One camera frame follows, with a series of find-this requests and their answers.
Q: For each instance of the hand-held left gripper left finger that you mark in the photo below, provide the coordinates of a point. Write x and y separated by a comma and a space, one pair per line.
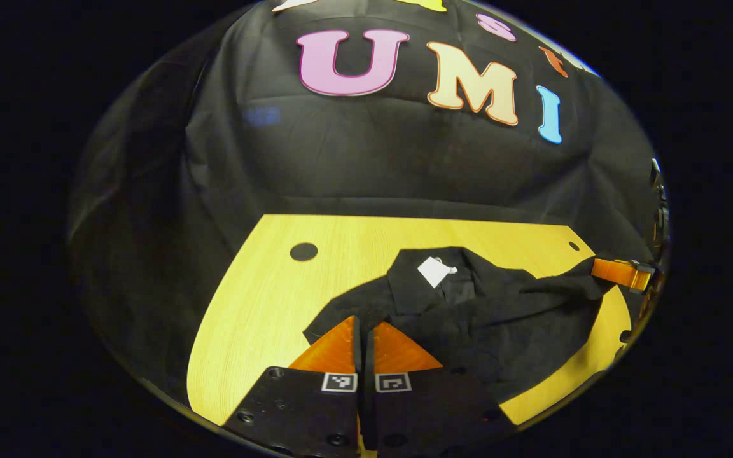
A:
303, 407

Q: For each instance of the black backdrop cloth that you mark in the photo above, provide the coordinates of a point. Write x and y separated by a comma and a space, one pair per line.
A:
373, 165

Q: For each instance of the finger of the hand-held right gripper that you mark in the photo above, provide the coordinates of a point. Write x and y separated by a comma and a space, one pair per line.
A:
621, 273

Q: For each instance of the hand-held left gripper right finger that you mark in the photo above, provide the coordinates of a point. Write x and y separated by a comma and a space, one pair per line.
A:
430, 407

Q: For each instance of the black buttoned garment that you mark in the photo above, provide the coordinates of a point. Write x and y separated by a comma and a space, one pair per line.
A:
500, 324

